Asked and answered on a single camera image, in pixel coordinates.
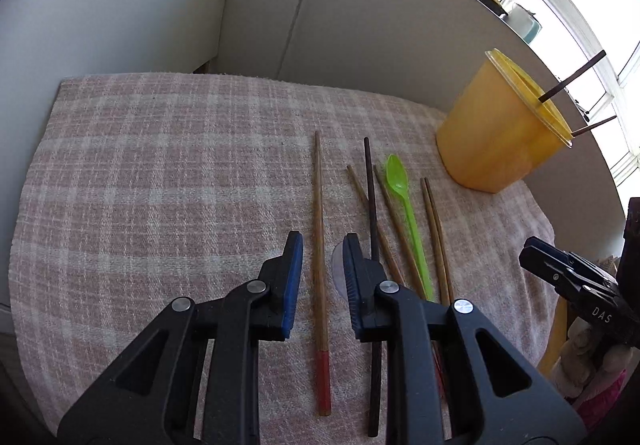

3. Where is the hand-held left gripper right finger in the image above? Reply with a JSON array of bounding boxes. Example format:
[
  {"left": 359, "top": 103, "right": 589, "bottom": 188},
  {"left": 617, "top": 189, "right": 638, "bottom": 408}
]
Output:
[{"left": 342, "top": 233, "right": 587, "bottom": 445}]

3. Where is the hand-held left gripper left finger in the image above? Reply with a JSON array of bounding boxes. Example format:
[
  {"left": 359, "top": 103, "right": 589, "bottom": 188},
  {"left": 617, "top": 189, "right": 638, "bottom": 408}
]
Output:
[{"left": 57, "top": 231, "right": 304, "bottom": 445}]

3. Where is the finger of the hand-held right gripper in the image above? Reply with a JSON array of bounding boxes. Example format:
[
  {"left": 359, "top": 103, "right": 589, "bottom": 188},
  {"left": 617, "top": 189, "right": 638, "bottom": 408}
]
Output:
[
  {"left": 518, "top": 247, "right": 588, "bottom": 302},
  {"left": 523, "top": 236, "right": 621, "bottom": 283}
]

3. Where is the red-tipped wooden chopstick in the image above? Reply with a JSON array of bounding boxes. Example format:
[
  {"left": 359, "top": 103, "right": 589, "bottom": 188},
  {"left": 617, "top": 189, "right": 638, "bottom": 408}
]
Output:
[
  {"left": 346, "top": 166, "right": 447, "bottom": 398},
  {"left": 313, "top": 132, "right": 332, "bottom": 417}
]

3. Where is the dark brown chopstick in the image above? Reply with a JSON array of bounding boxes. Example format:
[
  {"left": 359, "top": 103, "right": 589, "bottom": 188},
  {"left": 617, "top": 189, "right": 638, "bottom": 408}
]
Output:
[
  {"left": 363, "top": 137, "right": 382, "bottom": 438},
  {"left": 538, "top": 50, "right": 607, "bottom": 103},
  {"left": 571, "top": 115, "right": 618, "bottom": 136}
]

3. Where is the green plastic spoon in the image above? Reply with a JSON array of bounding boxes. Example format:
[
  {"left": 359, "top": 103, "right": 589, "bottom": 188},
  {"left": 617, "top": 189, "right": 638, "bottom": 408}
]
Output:
[{"left": 386, "top": 154, "right": 435, "bottom": 302}]

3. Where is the yellow plastic cup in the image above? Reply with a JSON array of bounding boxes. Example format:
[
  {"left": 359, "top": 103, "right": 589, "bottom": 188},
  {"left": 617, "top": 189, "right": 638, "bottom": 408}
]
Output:
[{"left": 435, "top": 48, "right": 574, "bottom": 194}]

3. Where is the beige cloth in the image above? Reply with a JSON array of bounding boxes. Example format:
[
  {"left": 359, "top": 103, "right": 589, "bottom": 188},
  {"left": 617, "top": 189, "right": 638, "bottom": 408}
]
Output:
[{"left": 560, "top": 315, "right": 627, "bottom": 398}]

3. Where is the pink plaid cloth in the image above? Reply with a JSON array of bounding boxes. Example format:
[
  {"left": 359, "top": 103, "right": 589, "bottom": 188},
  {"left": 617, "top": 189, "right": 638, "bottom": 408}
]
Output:
[{"left": 10, "top": 72, "right": 559, "bottom": 445}]

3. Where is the light blue kettle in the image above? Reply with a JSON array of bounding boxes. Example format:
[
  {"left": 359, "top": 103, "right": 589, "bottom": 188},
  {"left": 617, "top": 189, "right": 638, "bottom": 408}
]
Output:
[{"left": 506, "top": 2, "right": 544, "bottom": 44}]

